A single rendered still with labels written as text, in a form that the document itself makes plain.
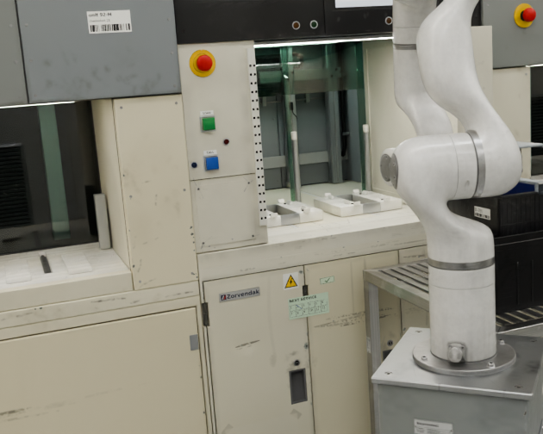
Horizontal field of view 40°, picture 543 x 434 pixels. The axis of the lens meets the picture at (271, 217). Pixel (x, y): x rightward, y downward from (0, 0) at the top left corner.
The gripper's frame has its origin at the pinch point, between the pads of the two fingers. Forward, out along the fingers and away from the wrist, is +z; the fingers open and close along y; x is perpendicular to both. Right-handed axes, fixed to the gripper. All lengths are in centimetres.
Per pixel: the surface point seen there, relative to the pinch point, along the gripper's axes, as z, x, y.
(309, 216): -27, -20, -58
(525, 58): 35, 22, -38
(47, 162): -99, 1, -83
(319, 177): 7, -20, -129
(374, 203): -5, -19, -59
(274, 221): -38, -20, -58
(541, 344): -17.0, -33.2, 32.8
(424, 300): -20.5, -33.6, -4.7
